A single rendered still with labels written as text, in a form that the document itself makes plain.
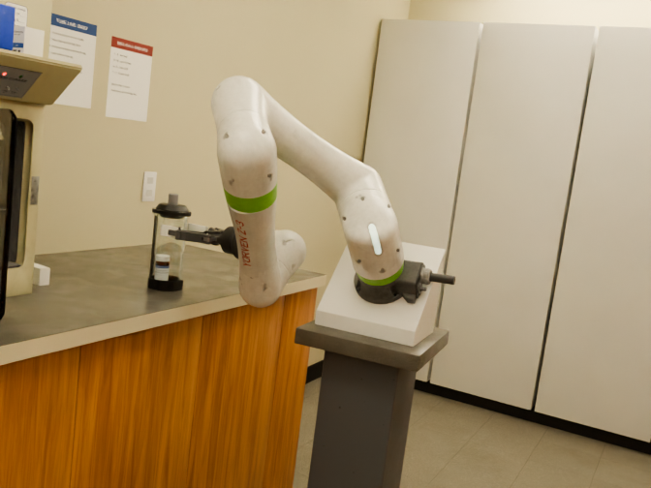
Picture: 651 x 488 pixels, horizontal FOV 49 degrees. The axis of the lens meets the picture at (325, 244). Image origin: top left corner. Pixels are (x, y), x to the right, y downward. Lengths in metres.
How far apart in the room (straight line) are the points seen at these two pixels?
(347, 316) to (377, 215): 0.29
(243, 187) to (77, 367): 0.57
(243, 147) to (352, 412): 0.77
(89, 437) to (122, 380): 0.15
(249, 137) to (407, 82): 2.99
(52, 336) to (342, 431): 0.75
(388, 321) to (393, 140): 2.67
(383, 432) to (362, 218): 0.54
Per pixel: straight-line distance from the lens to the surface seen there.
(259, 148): 1.43
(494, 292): 4.20
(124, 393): 1.87
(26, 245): 1.91
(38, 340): 1.58
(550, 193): 4.10
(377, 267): 1.72
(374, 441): 1.87
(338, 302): 1.85
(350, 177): 1.75
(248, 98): 1.54
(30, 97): 1.82
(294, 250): 1.82
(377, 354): 1.74
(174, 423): 2.08
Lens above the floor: 1.39
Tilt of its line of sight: 8 degrees down
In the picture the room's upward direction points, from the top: 7 degrees clockwise
